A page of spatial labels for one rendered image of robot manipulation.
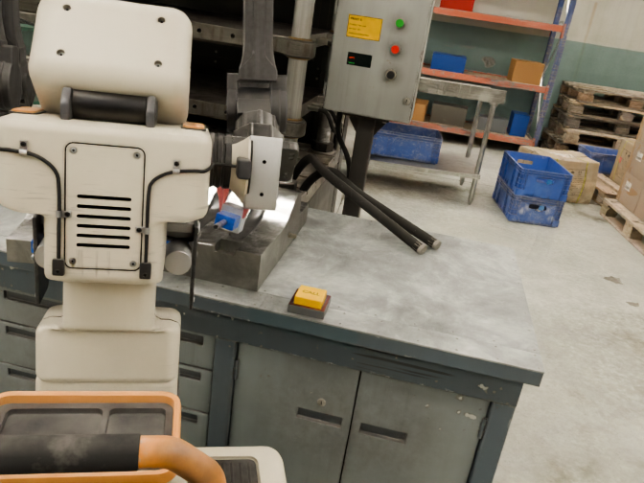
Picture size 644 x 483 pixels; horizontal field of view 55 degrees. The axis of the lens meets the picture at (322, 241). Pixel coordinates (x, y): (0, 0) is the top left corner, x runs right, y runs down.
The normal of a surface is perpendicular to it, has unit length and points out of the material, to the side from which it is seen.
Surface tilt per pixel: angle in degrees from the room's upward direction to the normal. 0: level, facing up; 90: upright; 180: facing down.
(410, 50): 90
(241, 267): 90
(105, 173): 82
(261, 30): 77
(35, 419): 0
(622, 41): 90
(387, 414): 90
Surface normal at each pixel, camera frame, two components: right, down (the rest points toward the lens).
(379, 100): -0.20, 0.35
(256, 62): 0.13, 0.17
